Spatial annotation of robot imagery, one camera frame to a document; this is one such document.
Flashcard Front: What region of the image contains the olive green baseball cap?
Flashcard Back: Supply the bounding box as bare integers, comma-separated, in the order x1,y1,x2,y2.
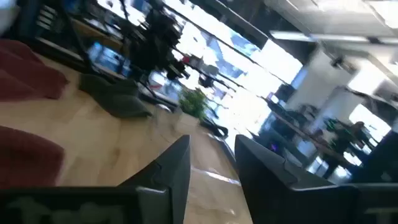
78,73,153,119

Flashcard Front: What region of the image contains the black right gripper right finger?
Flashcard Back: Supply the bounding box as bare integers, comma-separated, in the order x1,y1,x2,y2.
234,134,363,224

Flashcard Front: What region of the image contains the computer monitor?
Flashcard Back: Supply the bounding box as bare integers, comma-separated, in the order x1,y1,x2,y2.
88,42,132,78

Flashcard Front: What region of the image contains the maroon baseball cap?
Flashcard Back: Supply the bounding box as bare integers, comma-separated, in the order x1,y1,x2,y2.
0,39,70,102
0,125,66,189

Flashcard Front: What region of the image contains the person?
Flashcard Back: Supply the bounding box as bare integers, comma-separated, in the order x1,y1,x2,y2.
334,121,374,156

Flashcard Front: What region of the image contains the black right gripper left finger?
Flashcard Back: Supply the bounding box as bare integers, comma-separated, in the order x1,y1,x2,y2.
117,134,191,224

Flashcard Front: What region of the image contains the small green potted plant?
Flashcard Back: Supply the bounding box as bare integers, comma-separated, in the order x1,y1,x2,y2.
174,88,209,131

